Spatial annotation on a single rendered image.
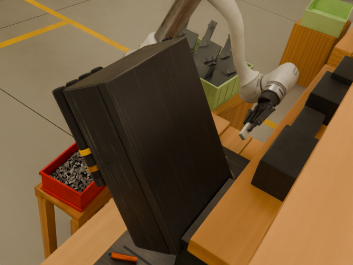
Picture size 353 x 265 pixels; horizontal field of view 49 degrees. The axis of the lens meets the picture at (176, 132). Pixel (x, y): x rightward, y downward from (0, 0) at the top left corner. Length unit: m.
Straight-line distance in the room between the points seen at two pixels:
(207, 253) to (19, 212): 2.10
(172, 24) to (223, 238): 1.31
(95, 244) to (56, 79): 2.58
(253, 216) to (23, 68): 3.44
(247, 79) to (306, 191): 1.47
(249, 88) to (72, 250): 0.98
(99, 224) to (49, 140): 1.74
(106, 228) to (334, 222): 1.27
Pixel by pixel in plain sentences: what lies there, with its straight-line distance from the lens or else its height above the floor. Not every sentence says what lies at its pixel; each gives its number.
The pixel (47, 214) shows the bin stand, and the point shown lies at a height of 0.65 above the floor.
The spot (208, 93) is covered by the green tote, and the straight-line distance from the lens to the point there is 2.25.
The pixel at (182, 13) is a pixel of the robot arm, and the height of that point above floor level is 1.42.
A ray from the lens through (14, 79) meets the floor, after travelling 3.87.
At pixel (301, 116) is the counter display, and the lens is 1.01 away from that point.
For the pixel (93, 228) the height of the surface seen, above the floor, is 0.90.
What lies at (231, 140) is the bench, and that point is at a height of 0.88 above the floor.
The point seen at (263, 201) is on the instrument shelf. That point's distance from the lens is 0.83.
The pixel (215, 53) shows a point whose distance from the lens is 2.49.
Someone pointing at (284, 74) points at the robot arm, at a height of 1.36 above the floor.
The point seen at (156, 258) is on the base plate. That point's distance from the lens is 1.45.
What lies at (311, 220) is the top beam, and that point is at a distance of 0.27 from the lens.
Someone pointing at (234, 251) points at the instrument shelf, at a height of 1.54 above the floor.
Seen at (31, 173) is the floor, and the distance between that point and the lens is 2.94.
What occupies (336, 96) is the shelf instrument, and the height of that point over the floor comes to 1.62.
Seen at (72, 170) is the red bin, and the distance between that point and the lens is 1.71.
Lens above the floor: 2.13
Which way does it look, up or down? 40 degrees down
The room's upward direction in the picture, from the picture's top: 12 degrees clockwise
